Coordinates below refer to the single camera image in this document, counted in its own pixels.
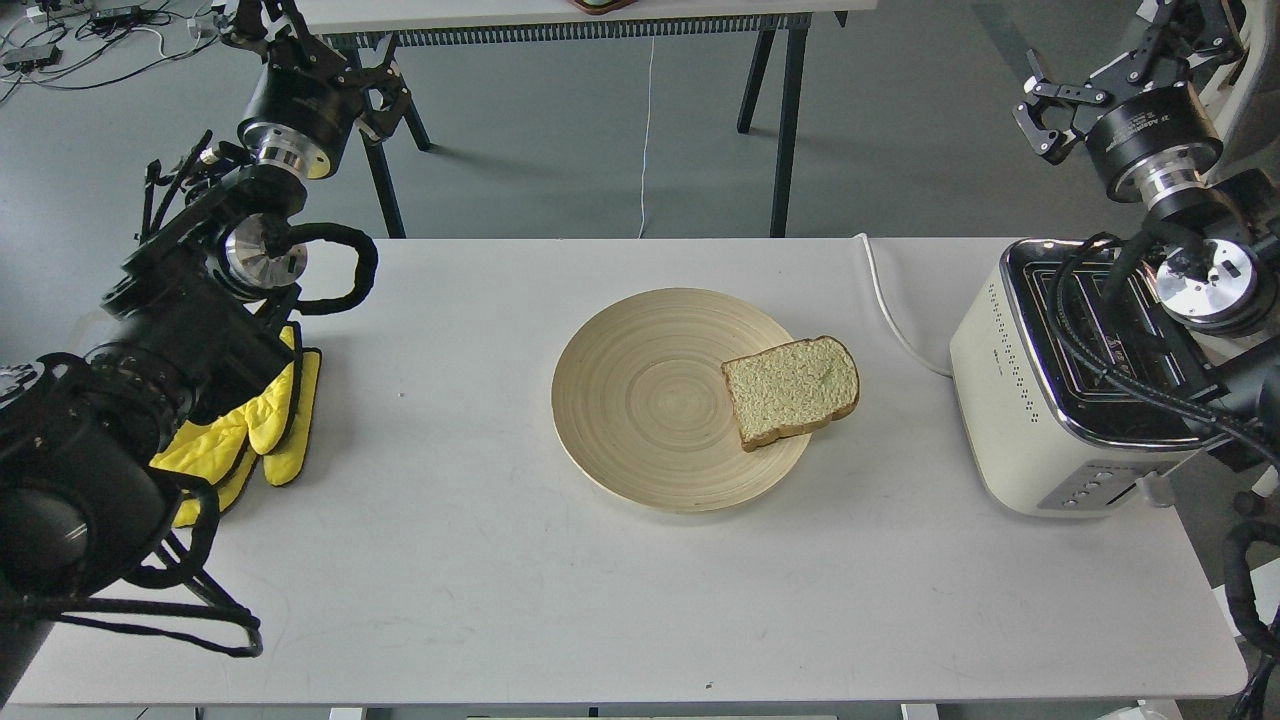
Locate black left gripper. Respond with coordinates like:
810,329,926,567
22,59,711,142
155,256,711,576
215,1,412,181

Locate cream white toaster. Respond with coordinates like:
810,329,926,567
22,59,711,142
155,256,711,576
950,238,1213,519

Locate slice of bread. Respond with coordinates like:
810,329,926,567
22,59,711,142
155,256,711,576
721,334,860,452

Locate thin white hanging cable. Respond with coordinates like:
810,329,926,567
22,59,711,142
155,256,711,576
637,36,657,240

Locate yellow oven mitt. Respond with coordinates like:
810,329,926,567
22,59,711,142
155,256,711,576
150,322,323,514

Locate white office chair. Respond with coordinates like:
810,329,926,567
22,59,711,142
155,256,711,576
1196,40,1277,182

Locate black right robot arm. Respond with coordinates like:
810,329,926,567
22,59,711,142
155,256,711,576
996,1,1277,719

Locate cables and power strips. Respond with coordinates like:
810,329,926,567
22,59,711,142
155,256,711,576
0,0,227,106

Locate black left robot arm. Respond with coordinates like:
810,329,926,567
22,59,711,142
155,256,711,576
3,1,428,698

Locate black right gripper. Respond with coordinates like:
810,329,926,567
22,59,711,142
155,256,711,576
1012,1,1245,204

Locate round bamboo plate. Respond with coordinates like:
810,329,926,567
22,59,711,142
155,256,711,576
550,288,809,512

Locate brown object on background table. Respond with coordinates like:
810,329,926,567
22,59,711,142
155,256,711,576
570,0,635,15

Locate background table with black legs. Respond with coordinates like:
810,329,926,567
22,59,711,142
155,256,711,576
297,1,878,238

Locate white toaster power cable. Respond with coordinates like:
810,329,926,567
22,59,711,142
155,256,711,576
852,233,954,379

